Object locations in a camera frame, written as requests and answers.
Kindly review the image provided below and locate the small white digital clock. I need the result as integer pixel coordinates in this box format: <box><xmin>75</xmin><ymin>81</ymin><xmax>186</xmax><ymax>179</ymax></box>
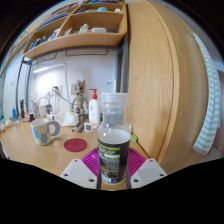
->
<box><xmin>83</xmin><ymin>121</ymin><xmax>95</xmax><ymax>133</ymax></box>

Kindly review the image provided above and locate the clear bottle with dark label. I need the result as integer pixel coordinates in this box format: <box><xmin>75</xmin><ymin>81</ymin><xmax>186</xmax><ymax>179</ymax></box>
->
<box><xmin>96</xmin><ymin>92</ymin><xmax>132</xmax><ymax>186</ymax></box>

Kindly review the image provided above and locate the brown tree creature figurine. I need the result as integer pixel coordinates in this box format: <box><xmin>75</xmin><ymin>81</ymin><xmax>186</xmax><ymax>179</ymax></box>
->
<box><xmin>71</xmin><ymin>79</ymin><xmax>89</xmax><ymax>123</ymax></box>

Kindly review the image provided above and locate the flat round red coaster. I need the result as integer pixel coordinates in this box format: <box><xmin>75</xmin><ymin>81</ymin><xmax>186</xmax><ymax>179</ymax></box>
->
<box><xmin>63</xmin><ymin>137</ymin><xmax>88</xmax><ymax>153</ymax></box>

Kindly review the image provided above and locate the green white striped towel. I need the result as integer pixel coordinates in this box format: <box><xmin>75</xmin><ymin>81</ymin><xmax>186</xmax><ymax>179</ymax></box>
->
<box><xmin>192</xmin><ymin>31</ymin><xmax>222</xmax><ymax>156</ymax></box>

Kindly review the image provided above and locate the wooden shelf unit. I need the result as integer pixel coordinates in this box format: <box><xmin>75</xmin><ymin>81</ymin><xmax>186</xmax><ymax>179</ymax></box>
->
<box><xmin>22</xmin><ymin>0</ymin><xmax>128</xmax><ymax>60</ymax></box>

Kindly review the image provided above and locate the cream mug with blue map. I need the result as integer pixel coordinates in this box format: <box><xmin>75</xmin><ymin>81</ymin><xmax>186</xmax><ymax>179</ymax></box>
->
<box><xmin>30</xmin><ymin>118</ymin><xmax>62</xmax><ymax>146</ymax></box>

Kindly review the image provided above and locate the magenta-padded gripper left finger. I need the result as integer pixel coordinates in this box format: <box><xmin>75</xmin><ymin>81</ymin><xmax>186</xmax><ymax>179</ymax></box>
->
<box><xmin>59</xmin><ymin>146</ymin><xmax>102</xmax><ymax>190</ymax></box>

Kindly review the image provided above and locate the tall black device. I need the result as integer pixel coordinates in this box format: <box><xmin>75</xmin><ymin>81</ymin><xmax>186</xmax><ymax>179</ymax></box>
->
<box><xmin>18</xmin><ymin>99</ymin><xmax>26</xmax><ymax>119</ymax></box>

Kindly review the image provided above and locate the small blue bottle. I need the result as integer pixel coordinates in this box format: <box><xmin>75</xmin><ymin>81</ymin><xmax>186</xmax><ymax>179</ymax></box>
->
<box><xmin>11</xmin><ymin>105</ymin><xmax>18</xmax><ymax>122</ymax></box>

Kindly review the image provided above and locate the white pump bottle red cap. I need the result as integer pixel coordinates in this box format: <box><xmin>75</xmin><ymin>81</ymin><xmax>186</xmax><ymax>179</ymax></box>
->
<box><xmin>88</xmin><ymin>88</ymin><xmax>101</xmax><ymax>129</ymax></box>

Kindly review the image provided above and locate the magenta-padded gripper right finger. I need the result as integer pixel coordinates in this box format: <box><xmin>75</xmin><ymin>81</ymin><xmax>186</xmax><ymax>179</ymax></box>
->
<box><xmin>125</xmin><ymin>146</ymin><xmax>167</xmax><ymax>190</ymax></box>

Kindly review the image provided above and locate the wooden wardrobe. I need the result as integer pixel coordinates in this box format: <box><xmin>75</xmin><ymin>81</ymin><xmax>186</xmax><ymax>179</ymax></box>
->
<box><xmin>126</xmin><ymin>0</ymin><xmax>209</xmax><ymax>174</ymax></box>

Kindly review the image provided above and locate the white tissue pack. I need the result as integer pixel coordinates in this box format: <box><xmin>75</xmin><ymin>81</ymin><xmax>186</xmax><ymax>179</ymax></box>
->
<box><xmin>54</xmin><ymin>110</ymin><xmax>80</xmax><ymax>128</ymax></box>

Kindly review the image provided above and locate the white charger block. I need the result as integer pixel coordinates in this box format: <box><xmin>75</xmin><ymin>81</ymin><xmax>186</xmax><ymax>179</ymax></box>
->
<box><xmin>39</xmin><ymin>103</ymin><xmax>48</xmax><ymax>118</ymax></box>

